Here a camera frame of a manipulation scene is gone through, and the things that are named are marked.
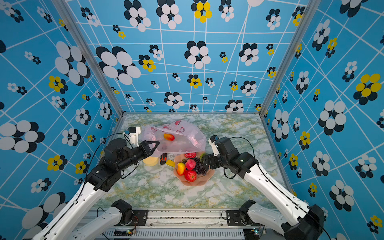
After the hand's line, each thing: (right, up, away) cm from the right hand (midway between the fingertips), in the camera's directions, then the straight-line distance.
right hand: (209, 158), depth 76 cm
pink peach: (-10, -4, +5) cm, 12 cm away
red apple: (-10, -10, +5) cm, 15 cm away
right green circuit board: (+19, -35, -6) cm, 40 cm away
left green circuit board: (-43, -35, -4) cm, 55 cm away
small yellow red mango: (-15, -6, +5) cm, 17 cm away
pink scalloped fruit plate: (-4, -14, +9) cm, 17 cm away
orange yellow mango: (-25, +9, +24) cm, 36 cm away
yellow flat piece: (-23, -7, +17) cm, 30 cm away
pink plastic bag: (-11, +11, -4) cm, 16 cm away
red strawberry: (-11, -1, +12) cm, 16 cm away
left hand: (-23, +9, -9) cm, 27 cm away
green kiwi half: (-4, -2, +15) cm, 16 cm away
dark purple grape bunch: (-5, -8, +9) cm, 13 cm away
